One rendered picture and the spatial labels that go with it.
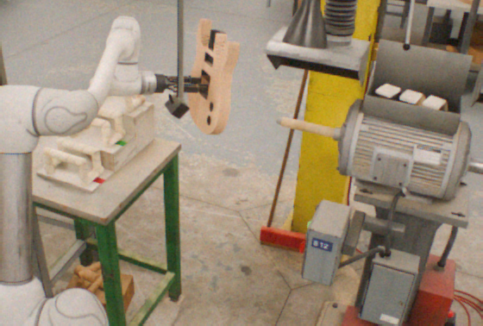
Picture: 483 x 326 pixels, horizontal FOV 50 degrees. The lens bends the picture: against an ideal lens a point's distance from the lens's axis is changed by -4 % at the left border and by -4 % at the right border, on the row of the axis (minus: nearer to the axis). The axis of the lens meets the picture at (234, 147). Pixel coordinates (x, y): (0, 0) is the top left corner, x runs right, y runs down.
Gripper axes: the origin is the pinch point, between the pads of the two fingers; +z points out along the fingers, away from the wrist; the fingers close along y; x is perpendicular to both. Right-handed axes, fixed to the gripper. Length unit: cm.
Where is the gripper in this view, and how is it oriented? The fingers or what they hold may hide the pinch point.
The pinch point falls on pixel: (203, 84)
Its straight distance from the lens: 209.5
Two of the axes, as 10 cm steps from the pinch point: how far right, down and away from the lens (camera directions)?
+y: 3.9, 4.2, -8.2
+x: 1.6, -9.1, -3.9
